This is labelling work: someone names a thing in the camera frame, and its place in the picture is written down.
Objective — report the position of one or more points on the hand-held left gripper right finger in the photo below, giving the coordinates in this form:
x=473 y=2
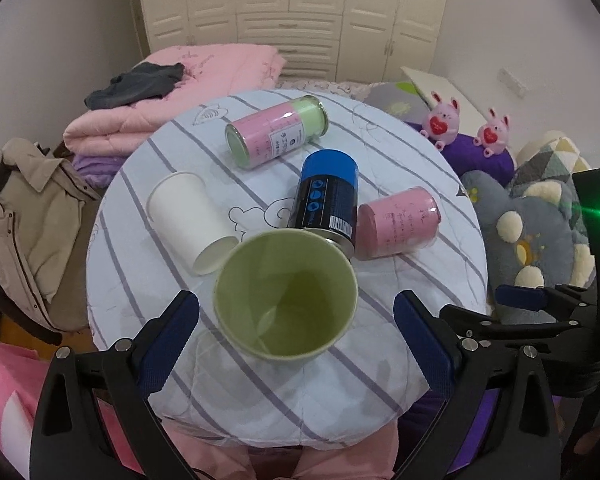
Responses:
x=425 y=345

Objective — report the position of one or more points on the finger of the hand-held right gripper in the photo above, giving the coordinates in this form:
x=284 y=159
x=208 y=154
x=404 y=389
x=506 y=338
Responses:
x=485 y=324
x=520 y=296

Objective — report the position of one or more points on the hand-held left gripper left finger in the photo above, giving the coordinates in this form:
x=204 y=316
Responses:
x=172 y=340

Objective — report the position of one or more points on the green cup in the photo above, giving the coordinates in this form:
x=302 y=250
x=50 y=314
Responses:
x=285 y=295

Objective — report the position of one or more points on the white paper cup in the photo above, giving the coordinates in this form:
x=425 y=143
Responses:
x=190 y=220

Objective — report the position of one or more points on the pink cup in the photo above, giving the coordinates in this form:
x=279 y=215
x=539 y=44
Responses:
x=395 y=225

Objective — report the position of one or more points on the grey plush cushion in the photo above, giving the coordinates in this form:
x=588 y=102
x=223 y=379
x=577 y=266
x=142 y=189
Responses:
x=530 y=250

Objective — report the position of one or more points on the triangle patterned pillow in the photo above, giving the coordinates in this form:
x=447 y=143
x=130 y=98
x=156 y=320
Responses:
x=550 y=170

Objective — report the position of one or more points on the striped white quilted cloth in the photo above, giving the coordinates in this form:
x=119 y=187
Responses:
x=145 y=240

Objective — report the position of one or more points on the purple cushion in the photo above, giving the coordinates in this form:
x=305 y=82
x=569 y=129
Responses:
x=480 y=165

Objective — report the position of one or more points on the pink bunny plush toy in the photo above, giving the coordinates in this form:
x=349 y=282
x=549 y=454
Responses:
x=441 y=122
x=493 y=134

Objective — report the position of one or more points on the pink cloth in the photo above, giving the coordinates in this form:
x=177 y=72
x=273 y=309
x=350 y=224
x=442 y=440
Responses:
x=275 y=462

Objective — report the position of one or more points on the pink printed blanket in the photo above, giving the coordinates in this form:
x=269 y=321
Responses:
x=5 y=400

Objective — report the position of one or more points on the blue and black can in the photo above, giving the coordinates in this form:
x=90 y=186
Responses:
x=325 y=195

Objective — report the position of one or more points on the folded purple blanket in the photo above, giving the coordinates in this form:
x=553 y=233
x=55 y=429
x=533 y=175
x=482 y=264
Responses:
x=95 y=172

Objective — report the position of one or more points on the white board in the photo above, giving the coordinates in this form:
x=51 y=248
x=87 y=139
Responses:
x=450 y=95

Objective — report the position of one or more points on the beige jacket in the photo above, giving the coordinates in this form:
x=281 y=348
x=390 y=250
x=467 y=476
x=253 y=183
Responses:
x=25 y=210

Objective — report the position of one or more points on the grey pillow with sun print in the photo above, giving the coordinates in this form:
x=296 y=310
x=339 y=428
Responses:
x=395 y=102

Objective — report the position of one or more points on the pink and green can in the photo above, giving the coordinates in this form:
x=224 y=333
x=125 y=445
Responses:
x=275 y=127

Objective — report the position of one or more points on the dark grey garment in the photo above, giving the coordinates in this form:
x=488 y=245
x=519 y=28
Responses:
x=135 y=85

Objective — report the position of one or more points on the folded pink quilt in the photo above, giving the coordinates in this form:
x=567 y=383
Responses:
x=215 y=75

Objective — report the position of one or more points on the floral bed sheet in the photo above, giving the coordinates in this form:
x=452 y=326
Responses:
x=330 y=87

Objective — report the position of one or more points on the cream wardrobe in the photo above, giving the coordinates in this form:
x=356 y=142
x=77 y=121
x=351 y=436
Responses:
x=290 y=15

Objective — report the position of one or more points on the white wall socket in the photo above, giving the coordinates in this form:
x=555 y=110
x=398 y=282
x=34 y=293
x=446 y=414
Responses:
x=512 y=81

